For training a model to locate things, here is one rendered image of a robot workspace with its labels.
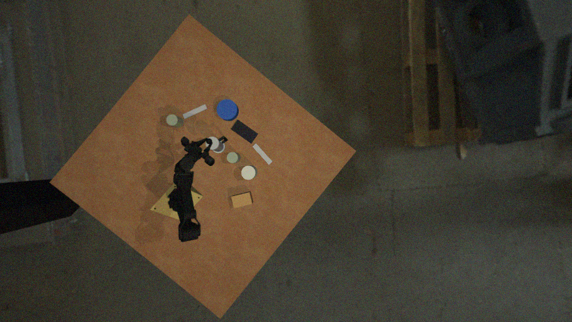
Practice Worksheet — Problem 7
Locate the blue short cylinder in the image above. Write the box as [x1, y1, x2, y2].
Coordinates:
[217, 99, 239, 121]

